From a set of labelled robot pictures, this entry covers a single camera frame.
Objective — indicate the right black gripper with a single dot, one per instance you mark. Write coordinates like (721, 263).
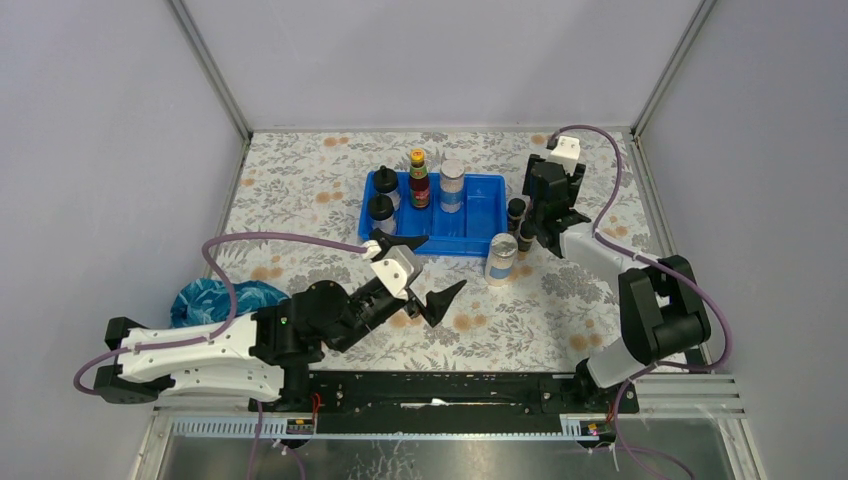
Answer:
(575, 183)

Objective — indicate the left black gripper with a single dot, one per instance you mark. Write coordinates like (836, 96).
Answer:
(436, 303)

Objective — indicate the silver lid spice tin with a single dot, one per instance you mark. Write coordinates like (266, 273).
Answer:
(501, 257)
(452, 184)

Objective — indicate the yellow cap sauce bottle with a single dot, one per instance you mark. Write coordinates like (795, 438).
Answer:
(419, 182)

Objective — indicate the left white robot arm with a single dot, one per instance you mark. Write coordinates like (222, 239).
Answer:
(265, 354)

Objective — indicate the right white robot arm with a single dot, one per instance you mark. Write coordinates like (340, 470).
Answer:
(660, 312)

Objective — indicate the rear small dark spice bottle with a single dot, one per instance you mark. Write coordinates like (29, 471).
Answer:
(516, 208)

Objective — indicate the small dark spice bottle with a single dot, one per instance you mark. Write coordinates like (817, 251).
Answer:
(526, 236)
(516, 208)

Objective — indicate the blue plastic divided bin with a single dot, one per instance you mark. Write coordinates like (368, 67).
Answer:
(467, 232)

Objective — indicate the front small dark spice bottle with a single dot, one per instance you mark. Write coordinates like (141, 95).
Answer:
(526, 236)

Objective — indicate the floral table mat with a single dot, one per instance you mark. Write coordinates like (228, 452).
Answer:
(547, 317)

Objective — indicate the blue patterned cloth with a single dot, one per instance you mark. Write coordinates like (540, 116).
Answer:
(206, 301)

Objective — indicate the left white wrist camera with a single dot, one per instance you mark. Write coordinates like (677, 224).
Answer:
(396, 267)

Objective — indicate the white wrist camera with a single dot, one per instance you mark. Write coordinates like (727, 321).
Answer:
(396, 267)
(565, 151)

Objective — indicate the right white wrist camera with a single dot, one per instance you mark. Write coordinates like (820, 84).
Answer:
(565, 151)

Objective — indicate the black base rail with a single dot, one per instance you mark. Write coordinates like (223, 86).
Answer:
(438, 402)

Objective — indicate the slotted cable duct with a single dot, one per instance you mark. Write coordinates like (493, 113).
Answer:
(284, 429)

